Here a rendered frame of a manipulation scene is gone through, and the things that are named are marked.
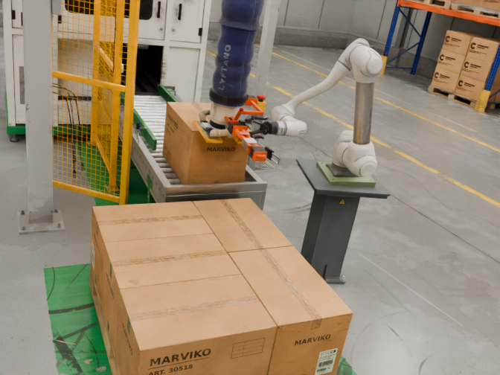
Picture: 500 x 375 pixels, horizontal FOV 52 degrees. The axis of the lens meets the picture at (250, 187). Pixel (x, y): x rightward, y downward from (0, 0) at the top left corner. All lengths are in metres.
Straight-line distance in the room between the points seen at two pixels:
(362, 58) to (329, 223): 1.13
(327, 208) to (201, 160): 0.87
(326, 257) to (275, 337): 1.34
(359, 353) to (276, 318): 0.93
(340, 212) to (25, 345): 2.00
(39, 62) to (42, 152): 0.60
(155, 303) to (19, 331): 0.97
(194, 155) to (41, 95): 1.07
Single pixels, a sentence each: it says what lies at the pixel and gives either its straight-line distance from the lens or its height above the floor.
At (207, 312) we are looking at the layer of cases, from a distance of 2.31.
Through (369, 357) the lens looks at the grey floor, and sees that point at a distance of 3.17.
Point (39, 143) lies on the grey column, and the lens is 3.72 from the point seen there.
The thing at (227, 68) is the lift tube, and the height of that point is 1.37.
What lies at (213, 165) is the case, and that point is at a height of 0.72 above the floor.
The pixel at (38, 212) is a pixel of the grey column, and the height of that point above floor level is 0.11.
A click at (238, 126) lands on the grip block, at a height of 1.10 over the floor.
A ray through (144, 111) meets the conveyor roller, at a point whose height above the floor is 0.55.
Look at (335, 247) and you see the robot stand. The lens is 3.57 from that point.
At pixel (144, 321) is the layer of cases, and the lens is 2.24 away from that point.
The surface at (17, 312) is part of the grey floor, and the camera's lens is 3.20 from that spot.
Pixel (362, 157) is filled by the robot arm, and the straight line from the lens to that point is 3.11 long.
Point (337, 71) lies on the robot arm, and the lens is 3.10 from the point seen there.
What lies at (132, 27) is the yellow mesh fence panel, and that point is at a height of 1.42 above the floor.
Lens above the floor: 1.97
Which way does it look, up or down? 24 degrees down
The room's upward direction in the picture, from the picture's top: 9 degrees clockwise
